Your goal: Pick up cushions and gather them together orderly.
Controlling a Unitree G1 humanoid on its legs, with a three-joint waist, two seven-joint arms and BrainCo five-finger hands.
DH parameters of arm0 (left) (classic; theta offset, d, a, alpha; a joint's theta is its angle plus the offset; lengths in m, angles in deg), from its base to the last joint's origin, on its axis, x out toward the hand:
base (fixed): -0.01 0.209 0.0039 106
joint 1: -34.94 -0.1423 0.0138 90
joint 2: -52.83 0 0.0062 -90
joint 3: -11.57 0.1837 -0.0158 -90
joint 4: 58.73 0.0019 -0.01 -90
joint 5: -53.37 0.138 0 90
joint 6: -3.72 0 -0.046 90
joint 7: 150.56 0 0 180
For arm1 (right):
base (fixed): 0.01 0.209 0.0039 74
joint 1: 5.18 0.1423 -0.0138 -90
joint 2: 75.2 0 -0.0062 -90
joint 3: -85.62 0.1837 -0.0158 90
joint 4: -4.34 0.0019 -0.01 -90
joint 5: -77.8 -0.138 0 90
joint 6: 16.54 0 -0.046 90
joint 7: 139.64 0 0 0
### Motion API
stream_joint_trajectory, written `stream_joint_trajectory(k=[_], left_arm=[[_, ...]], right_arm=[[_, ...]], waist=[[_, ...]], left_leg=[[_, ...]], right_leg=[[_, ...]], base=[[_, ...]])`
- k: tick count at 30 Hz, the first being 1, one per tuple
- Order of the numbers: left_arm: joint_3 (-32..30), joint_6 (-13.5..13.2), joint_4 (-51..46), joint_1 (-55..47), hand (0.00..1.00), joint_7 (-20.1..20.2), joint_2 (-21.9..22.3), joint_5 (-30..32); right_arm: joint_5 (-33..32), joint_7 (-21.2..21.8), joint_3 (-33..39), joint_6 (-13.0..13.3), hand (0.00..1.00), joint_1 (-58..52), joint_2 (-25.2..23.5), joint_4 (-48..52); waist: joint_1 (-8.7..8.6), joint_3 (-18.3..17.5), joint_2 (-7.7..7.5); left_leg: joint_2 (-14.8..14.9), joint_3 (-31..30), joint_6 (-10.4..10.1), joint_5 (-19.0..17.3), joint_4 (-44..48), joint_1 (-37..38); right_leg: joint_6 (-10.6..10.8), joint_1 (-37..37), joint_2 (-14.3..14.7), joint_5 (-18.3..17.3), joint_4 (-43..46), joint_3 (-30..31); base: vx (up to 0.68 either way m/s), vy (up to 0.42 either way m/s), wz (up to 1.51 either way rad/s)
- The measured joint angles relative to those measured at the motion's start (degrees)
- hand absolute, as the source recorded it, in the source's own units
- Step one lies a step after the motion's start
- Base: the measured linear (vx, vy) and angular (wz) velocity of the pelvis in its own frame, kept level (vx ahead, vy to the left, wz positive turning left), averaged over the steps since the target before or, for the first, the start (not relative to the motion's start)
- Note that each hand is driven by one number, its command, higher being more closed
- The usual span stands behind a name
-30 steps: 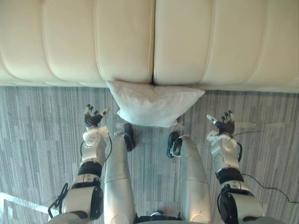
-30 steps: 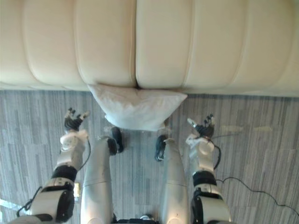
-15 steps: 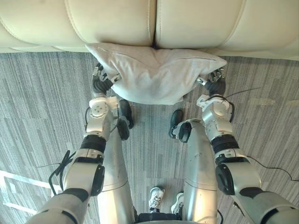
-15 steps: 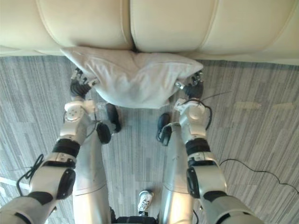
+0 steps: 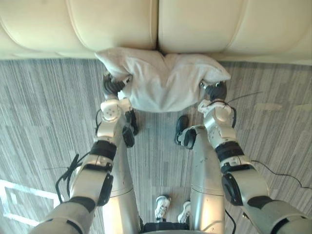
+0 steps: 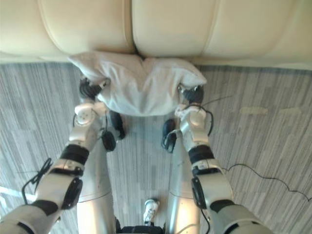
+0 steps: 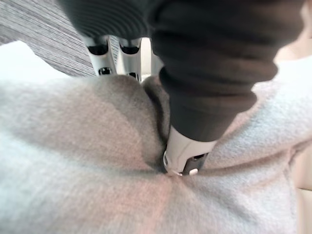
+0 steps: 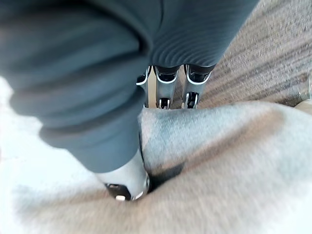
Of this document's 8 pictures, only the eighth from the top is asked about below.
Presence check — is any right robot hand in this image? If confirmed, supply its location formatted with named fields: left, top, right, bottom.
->
left=0, top=0, right=259, bottom=202

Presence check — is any clear glass object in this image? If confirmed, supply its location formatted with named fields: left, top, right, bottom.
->
left=298, top=73, right=312, bottom=101

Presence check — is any beige and grey fuzzy cushion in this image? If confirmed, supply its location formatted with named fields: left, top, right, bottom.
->
left=14, top=101, right=312, bottom=234

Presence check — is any brown woven carpet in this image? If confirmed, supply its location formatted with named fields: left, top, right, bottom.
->
left=146, top=0, right=312, bottom=109

